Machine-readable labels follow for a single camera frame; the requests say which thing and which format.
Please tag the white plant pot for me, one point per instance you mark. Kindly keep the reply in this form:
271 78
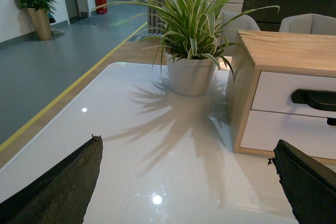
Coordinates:
189 77

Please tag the black drawer handle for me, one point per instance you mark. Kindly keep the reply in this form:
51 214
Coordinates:
323 100
331 121

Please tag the wooden drawer cabinet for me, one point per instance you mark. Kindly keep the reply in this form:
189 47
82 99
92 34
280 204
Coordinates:
258 51

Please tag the red bin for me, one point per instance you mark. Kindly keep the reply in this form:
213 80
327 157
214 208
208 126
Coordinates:
101 10

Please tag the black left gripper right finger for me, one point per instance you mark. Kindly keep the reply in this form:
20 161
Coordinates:
308 185

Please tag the beige armchair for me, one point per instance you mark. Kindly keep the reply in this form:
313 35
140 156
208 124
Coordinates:
308 24
232 25

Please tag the gold tall planter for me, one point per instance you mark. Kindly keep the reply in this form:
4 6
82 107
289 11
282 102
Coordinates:
40 21

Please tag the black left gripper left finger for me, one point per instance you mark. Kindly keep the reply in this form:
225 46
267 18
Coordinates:
60 195

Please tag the beige armchair left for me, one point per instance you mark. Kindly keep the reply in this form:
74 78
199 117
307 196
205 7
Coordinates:
232 25

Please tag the spider plant green leaves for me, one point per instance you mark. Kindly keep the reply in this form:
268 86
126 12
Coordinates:
190 29

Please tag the white drawer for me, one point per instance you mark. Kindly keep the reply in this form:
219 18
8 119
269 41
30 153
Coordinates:
274 90
311 135

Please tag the beige armchair right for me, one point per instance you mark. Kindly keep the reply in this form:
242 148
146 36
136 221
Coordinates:
308 24

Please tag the dark counter desk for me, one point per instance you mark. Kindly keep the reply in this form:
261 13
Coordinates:
268 14

